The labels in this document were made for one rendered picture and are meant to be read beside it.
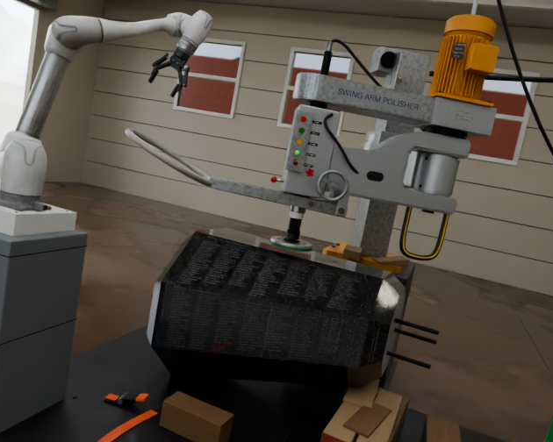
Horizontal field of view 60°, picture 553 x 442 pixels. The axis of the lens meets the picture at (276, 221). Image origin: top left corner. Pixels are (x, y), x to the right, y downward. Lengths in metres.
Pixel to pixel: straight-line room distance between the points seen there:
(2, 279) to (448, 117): 2.02
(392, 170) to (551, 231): 6.33
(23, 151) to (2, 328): 0.68
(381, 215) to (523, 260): 5.65
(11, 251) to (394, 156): 1.68
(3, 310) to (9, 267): 0.17
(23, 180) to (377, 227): 1.99
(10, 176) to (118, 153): 8.58
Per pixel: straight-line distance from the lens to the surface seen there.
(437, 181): 2.46
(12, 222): 2.06
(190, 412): 2.25
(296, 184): 2.28
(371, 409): 2.32
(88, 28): 2.26
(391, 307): 2.24
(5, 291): 2.04
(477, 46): 2.49
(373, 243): 3.08
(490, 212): 8.42
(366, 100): 2.34
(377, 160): 2.35
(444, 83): 2.51
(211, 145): 9.50
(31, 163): 2.14
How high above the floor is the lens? 1.27
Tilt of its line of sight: 7 degrees down
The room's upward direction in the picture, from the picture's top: 11 degrees clockwise
